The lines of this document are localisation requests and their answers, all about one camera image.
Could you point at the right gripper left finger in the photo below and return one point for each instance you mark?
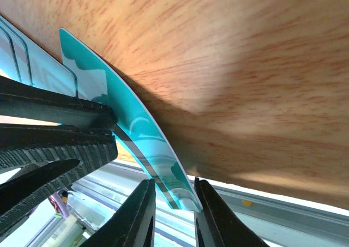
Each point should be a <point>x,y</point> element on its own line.
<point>133,224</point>

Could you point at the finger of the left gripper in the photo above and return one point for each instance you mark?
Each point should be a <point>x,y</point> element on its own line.
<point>23,101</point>
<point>64,153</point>

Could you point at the teal card black stripe front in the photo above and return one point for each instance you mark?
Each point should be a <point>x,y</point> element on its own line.
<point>136,129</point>

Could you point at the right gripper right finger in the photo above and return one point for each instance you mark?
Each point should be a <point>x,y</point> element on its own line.
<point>217,224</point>

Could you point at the aluminium front rail frame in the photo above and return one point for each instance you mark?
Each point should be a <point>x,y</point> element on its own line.
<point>280,221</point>

